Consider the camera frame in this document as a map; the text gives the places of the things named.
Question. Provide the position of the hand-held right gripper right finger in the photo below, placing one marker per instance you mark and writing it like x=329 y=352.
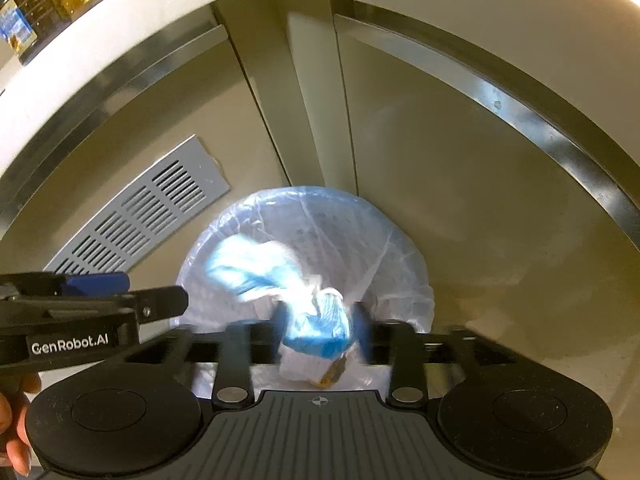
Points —
x=362 y=332

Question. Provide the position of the large dark oil bottle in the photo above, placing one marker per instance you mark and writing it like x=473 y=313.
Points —
x=15 y=25

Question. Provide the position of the blue wrapper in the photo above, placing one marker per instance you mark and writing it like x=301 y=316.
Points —
x=320 y=335

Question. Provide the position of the grey cabinet vent grille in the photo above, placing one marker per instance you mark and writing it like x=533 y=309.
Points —
x=150 y=200

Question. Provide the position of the trash bin with blue bag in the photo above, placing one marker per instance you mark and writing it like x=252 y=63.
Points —
x=340 y=220

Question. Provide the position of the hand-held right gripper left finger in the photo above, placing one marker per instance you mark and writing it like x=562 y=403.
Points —
x=281 y=332

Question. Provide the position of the person's left hand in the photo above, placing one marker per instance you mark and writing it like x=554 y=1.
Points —
x=15 y=420

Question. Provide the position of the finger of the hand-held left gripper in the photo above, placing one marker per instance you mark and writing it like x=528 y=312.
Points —
x=160 y=302
x=95 y=284

